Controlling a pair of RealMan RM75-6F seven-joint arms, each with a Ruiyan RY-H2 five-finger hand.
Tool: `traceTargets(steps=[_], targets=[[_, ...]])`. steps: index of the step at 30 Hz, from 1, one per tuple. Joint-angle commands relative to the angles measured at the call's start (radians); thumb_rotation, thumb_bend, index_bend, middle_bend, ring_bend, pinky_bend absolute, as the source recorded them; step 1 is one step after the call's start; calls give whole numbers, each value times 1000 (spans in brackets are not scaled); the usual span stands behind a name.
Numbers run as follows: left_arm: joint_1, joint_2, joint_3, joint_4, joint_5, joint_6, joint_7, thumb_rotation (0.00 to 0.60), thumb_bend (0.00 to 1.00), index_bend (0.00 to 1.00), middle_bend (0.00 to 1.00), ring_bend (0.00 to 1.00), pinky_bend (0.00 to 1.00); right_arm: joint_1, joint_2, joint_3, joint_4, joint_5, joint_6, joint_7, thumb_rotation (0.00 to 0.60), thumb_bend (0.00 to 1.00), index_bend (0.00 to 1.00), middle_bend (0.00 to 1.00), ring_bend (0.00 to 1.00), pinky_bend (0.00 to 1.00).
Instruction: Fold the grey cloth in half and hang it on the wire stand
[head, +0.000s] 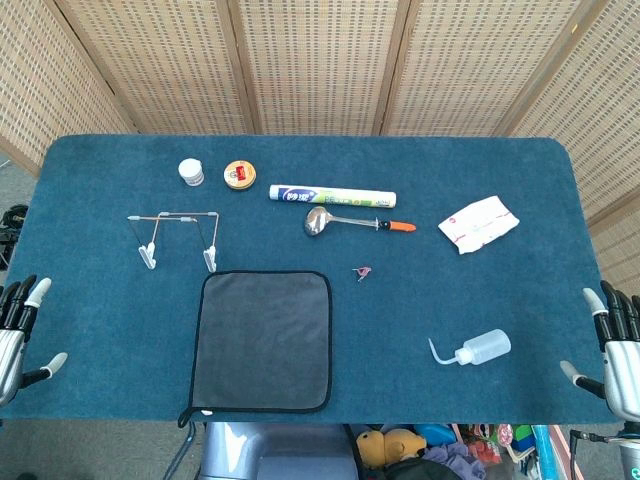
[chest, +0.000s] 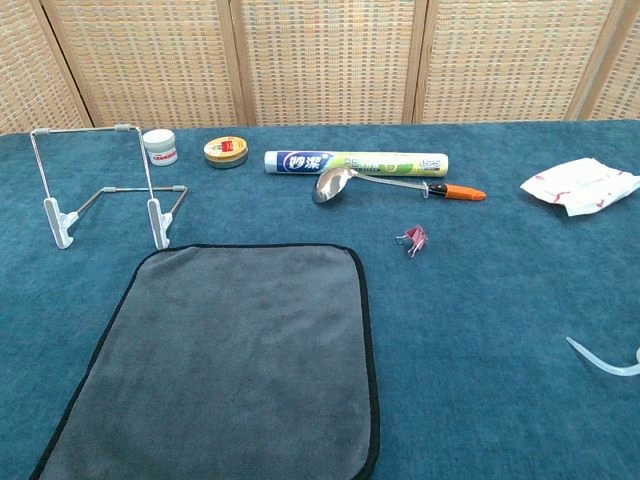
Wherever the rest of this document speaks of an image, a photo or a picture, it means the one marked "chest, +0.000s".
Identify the grey and blue cloth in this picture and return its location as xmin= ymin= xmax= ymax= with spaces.
xmin=29 ymin=243 xmax=381 ymax=480

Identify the cling film roll box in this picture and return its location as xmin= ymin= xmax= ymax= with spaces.
xmin=263 ymin=149 xmax=450 ymax=179

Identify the pink binder clip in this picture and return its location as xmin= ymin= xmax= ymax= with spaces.
xmin=395 ymin=224 xmax=430 ymax=259

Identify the round yellow tin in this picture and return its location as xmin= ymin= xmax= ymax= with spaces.
xmin=203 ymin=138 xmax=250 ymax=170

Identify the teal table cloth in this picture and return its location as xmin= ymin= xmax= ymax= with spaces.
xmin=0 ymin=118 xmax=640 ymax=480

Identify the wicker folding screen panel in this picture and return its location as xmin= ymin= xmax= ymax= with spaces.
xmin=0 ymin=0 xmax=95 ymax=135
xmin=40 ymin=0 xmax=249 ymax=129
xmin=228 ymin=0 xmax=430 ymax=126
xmin=569 ymin=0 xmax=640 ymax=121
xmin=413 ymin=0 xmax=624 ymax=125

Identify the small white jar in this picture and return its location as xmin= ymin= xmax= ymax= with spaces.
xmin=142 ymin=129 xmax=179 ymax=167

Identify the white packet red print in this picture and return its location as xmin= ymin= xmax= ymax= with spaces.
xmin=519 ymin=157 xmax=640 ymax=217

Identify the steel ladle orange handle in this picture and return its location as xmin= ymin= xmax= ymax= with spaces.
xmin=312 ymin=166 xmax=488 ymax=205

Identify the metal wire stand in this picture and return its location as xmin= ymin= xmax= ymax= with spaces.
xmin=29 ymin=124 xmax=190 ymax=250

